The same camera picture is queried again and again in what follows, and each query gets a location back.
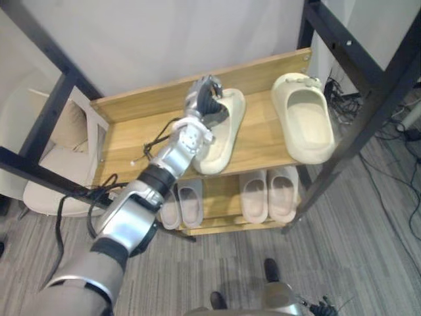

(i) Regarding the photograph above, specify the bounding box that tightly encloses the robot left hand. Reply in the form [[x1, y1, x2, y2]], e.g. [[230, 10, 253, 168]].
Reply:
[[184, 75, 232, 128]]

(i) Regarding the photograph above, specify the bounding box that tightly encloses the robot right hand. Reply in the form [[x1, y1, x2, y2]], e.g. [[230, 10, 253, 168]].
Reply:
[[307, 295, 339, 316]]

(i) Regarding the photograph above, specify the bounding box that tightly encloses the plain cream foam slipper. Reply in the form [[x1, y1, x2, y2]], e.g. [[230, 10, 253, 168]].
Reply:
[[191, 88, 247, 176]]

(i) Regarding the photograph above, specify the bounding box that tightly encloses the wooden shoe rack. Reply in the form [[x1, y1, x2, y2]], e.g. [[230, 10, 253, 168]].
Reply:
[[89, 47, 312, 244]]

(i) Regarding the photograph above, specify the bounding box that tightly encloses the dark robot right foot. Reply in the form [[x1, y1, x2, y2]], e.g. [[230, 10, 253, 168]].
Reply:
[[264, 257, 281, 284]]

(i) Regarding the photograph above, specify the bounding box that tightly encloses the dark robot foot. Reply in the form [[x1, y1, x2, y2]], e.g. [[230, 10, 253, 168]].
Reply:
[[264, 257, 281, 284], [209, 290, 228, 311]]

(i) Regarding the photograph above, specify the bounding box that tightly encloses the dark robot left foot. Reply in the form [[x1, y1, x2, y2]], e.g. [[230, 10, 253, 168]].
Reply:
[[209, 290, 228, 311]]

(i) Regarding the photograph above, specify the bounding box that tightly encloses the beige closed-toe slipper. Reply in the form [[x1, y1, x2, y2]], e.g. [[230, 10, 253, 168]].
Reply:
[[177, 179, 204, 228], [266, 167, 299, 223], [239, 170, 269, 223], [159, 184, 182, 230]]

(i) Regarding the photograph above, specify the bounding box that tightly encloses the cream slipper with charms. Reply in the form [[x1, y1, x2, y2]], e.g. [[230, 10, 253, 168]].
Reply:
[[270, 72, 337, 165]]

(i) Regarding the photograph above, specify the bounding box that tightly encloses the beige cushion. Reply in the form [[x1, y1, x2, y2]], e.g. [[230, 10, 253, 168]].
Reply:
[[49, 97, 97, 155]]

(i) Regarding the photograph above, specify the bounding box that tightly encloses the cream plastic chair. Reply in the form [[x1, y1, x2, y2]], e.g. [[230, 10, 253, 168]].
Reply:
[[0, 74, 110, 219]]

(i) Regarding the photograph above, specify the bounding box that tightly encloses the white pole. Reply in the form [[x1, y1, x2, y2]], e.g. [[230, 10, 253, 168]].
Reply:
[[395, 93, 421, 132]]

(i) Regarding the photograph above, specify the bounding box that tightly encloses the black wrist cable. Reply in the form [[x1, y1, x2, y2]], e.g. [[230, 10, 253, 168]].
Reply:
[[142, 120, 186, 165]]

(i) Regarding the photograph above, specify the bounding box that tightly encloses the black cable tangle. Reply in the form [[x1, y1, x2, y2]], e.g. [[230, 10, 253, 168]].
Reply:
[[323, 69, 366, 125]]

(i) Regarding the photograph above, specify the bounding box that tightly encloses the black metal frame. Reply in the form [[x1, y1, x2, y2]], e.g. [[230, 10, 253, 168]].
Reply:
[[0, 0, 114, 211], [282, 0, 421, 235]]

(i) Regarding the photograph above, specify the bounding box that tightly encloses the black floor cable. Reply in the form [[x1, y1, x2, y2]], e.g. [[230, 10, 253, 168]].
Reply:
[[358, 98, 421, 253]]

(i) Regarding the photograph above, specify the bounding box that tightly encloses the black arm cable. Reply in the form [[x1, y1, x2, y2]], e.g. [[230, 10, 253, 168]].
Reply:
[[39, 173, 132, 291]]

